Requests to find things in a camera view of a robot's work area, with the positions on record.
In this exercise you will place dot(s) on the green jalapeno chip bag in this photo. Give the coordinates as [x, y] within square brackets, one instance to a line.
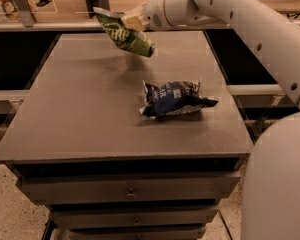
[125, 38]

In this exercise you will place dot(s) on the top grey drawer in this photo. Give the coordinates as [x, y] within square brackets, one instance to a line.
[93, 189]

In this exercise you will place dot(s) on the middle grey drawer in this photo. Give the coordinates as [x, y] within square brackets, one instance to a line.
[152, 216]

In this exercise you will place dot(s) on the grey drawer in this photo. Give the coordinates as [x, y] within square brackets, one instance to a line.
[154, 233]
[152, 216]
[93, 189]

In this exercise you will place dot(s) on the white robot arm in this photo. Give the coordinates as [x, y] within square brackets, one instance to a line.
[271, 187]

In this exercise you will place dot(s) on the grey drawer cabinet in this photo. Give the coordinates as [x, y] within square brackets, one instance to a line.
[81, 117]

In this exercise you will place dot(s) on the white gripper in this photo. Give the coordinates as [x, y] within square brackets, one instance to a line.
[155, 13]

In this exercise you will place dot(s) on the small black object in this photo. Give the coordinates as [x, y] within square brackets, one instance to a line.
[42, 3]

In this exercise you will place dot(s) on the blue chip bag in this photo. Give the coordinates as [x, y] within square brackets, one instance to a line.
[173, 98]

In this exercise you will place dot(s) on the bottom grey drawer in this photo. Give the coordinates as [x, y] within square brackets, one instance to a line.
[154, 233]

